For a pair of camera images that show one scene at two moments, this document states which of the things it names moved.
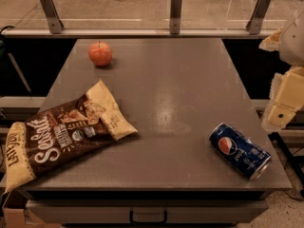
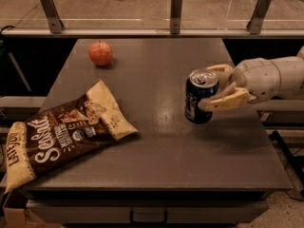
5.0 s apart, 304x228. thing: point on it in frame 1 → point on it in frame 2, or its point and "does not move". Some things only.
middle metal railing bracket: (176, 8) does not move
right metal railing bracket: (261, 7) does not move
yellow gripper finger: (286, 99) → (236, 97)
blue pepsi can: (239, 152) → (200, 85)
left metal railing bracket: (54, 22) does not move
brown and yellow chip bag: (62, 133) does not move
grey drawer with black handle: (109, 212) does not move
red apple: (100, 53) does not move
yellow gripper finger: (272, 43) → (223, 71)
